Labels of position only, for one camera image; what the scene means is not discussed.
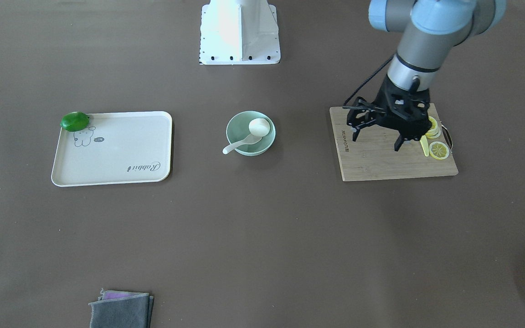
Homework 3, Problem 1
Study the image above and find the lemon slice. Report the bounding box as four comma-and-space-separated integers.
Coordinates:
429, 141, 451, 160
425, 116, 442, 139

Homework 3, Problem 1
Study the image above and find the lower lemon slice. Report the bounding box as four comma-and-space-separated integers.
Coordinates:
429, 141, 451, 160

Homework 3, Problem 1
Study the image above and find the white steamed bun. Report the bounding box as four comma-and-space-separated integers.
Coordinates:
248, 118, 271, 138

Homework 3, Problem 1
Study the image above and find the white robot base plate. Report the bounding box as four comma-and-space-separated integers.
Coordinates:
199, 0, 281, 65

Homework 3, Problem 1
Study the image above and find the white ceramic spoon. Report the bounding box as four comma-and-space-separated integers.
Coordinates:
222, 133, 262, 155

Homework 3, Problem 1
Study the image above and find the cream rabbit tray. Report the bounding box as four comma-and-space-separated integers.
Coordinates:
51, 111, 173, 187

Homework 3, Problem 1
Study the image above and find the mint green bowl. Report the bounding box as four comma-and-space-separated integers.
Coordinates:
226, 111, 276, 156

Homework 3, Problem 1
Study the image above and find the upper lemon slice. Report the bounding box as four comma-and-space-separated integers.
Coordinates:
425, 116, 442, 139

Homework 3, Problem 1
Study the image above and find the yellow plastic knife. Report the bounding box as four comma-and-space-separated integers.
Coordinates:
420, 135, 430, 157

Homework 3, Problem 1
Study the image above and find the grey folded cloth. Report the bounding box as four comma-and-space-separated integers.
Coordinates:
89, 289, 154, 328

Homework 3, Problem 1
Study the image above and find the bamboo cutting board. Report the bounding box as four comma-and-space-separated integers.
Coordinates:
329, 107, 458, 181

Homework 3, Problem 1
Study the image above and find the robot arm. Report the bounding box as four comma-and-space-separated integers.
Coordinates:
343, 0, 507, 151

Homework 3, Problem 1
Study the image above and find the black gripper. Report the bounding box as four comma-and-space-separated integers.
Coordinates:
342, 76, 431, 152

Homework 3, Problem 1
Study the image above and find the green lime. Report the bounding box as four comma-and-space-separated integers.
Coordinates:
60, 112, 90, 132

